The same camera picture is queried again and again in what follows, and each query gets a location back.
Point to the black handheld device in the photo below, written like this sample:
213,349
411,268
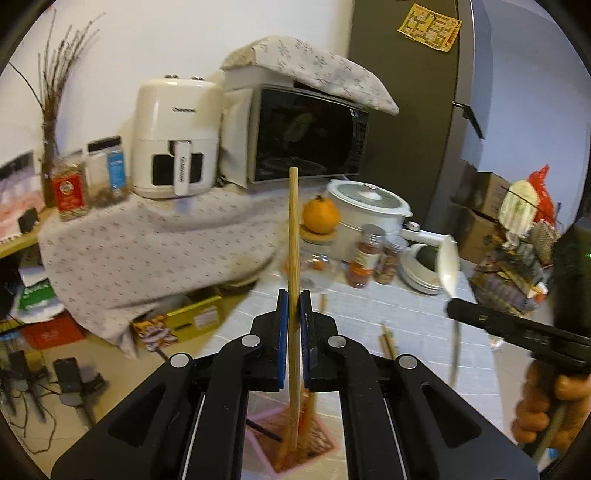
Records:
21,369
69,378

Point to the black chopstick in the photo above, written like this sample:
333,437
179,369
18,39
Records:
265,430

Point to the black microwave oven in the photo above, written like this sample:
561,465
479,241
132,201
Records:
304,134

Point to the green and white bag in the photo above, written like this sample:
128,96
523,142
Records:
37,297

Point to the brown cardboard box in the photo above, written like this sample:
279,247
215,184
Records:
480,198

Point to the person's right hand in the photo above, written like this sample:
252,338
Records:
535,410

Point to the grey refrigerator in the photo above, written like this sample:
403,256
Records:
415,115

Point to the stack of white bowls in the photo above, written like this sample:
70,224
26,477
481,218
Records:
418,277

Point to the clear jar of dried slices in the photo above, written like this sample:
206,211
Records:
390,263

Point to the vase with dry branches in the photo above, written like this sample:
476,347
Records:
48,138

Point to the small black box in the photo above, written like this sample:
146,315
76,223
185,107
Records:
28,220

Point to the floral microwave cover cloth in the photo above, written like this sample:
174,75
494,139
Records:
323,64

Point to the white rice cooker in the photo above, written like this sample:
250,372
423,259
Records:
369,198

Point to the red box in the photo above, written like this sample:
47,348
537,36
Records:
53,332

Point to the floral cabinet cloth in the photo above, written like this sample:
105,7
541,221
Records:
138,249

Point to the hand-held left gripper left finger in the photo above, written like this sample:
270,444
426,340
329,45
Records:
282,341

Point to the yellow wooden shelf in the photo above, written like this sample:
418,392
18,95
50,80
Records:
18,242

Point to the woven wicker basket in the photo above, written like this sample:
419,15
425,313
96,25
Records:
545,240

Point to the white air fryer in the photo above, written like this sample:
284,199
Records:
161,138

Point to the glass jar with cork lid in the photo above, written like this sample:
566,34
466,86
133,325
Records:
318,258

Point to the grey checkered tablecloth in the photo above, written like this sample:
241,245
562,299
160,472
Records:
369,309

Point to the white plastic spoon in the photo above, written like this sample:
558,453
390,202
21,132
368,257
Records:
448,267

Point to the dark green round vegetable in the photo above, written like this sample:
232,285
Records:
429,258

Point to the orange fruit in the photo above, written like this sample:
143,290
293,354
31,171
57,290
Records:
321,214

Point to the red label jar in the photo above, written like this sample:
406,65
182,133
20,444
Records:
69,194

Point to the blue label jar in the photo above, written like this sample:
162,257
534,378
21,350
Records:
115,168

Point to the black bag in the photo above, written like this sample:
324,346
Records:
9,295

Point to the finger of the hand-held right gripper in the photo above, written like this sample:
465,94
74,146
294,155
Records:
489,321

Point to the red powder spice jar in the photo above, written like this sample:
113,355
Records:
364,258

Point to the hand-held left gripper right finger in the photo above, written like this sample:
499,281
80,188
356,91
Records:
304,341

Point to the yellow cardboard box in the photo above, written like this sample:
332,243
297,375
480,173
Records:
194,318

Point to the pale round dish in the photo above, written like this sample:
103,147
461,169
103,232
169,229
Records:
519,203

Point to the pink perforated utensil basket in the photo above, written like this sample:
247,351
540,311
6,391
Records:
263,450

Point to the red plastic bag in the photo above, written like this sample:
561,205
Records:
540,184

